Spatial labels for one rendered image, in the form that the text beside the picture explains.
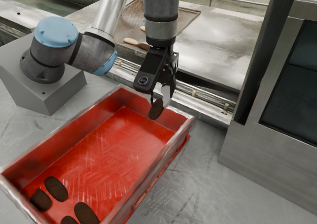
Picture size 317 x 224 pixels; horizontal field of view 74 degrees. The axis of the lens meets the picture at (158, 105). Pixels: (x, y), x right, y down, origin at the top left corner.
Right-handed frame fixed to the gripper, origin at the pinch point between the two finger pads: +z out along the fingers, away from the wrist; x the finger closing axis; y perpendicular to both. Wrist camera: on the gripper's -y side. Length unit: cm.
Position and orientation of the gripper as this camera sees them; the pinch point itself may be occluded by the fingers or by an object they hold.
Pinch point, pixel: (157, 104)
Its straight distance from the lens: 60.9
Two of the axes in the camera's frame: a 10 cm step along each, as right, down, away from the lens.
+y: 3.5, -6.2, 7.0
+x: -9.4, -2.4, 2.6
